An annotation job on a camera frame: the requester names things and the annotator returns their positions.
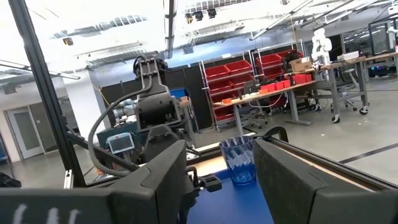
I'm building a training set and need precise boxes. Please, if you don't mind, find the wooden top workbench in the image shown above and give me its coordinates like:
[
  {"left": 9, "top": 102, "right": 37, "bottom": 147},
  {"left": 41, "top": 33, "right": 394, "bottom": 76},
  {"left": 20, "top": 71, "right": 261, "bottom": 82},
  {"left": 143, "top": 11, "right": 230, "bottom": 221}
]
[{"left": 213, "top": 79, "right": 318, "bottom": 135}]

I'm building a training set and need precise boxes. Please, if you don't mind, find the white touchscreen pendant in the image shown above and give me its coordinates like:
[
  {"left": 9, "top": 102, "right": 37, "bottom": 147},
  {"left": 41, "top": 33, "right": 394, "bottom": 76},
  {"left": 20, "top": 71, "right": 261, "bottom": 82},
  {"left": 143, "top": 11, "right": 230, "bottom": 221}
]
[{"left": 107, "top": 132, "right": 136, "bottom": 155}]

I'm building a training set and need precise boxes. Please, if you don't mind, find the blue plastic tray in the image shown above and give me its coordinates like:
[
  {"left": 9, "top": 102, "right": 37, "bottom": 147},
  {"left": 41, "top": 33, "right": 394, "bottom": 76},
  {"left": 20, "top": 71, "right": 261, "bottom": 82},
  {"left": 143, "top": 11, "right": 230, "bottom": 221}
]
[{"left": 186, "top": 169, "right": 275, "bottom": 224}]

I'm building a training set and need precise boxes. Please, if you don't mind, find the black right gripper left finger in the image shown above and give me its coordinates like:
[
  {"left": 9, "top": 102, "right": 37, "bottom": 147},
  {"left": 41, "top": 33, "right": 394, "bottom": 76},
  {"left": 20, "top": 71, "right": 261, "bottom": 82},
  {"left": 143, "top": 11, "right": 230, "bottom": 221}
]
[{"left": 0, "top": 139, "right": 187, "bottom": 224}]

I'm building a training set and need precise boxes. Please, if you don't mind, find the grey door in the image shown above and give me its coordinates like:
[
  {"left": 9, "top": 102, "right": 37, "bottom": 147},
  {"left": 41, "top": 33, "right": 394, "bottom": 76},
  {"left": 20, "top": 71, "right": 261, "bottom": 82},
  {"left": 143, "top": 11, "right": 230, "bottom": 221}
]
[{"left": 6, "top": 105, "right": 45, "bottom": 160}]

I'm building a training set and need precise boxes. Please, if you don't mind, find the metal shelf with red bins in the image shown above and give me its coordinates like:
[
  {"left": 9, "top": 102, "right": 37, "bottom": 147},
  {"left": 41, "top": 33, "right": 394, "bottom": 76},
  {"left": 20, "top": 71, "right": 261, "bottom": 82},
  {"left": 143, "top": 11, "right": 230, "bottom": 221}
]
[
  {"left": 198, "top": 58, "right": 256, "bottom": 132},
  {"left": 251, "top": 48, "right": 306, "bottom": 110}
]

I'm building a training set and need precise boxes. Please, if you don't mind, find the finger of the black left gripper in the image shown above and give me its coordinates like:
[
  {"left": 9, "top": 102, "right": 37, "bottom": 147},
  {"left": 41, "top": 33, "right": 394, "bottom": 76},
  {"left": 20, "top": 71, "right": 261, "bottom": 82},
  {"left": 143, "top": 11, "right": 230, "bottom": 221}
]
[{"left": 185, "top": 166, "right": 223, "bottom": 193}]

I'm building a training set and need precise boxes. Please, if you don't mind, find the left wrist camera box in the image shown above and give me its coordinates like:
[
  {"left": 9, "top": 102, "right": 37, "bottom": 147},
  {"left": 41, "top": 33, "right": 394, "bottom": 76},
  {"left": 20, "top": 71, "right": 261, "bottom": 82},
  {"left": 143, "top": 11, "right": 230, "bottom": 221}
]
[{"left": 135, "top": 92, "right": 184, "bottom": 131}]

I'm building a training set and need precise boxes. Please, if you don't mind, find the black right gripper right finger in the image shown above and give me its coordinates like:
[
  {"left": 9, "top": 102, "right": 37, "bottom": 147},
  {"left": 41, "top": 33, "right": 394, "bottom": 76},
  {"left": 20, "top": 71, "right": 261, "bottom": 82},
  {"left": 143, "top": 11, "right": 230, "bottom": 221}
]
[{"left": 253, "top": 138, "right": 398, "bottom": 224}]

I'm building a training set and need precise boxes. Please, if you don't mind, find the grey workbench on casters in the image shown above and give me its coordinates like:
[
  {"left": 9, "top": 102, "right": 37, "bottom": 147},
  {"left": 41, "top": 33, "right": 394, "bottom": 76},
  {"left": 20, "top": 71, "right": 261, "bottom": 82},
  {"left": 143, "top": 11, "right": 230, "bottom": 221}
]
[{"left": 317, "top": 55, "right": 371, "bottom": 124}]

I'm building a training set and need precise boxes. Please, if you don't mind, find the brown cardboard box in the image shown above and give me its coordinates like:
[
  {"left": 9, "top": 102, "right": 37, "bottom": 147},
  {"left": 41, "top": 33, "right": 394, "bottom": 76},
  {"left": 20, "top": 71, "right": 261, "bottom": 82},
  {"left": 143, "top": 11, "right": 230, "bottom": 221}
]
[{"left": 289, "top": 57, "right": 313, "bottom": 73}]

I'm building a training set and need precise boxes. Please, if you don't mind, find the blue storage bin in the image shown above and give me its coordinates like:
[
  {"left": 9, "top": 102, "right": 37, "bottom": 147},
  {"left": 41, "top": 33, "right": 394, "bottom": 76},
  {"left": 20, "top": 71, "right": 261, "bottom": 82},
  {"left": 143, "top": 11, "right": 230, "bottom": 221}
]
[{"left": 169, "top": 87, "right": 188, "bottom": 99}]

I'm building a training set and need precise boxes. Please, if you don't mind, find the grey office chair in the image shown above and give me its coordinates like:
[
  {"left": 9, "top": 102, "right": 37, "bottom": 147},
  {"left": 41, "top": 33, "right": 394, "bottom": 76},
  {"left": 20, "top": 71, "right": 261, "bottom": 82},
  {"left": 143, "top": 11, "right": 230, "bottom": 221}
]
[{"left": 238, "top": 80, "right": 269, "bottom": 131}]

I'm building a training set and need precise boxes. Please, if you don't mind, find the blue faceted plastic cup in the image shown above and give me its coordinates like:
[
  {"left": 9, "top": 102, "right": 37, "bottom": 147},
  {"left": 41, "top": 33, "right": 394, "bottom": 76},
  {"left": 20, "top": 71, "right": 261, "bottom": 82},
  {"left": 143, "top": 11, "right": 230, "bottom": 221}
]
[{"left": 219, "top": 136, "right": 257, "bottom": 186}]

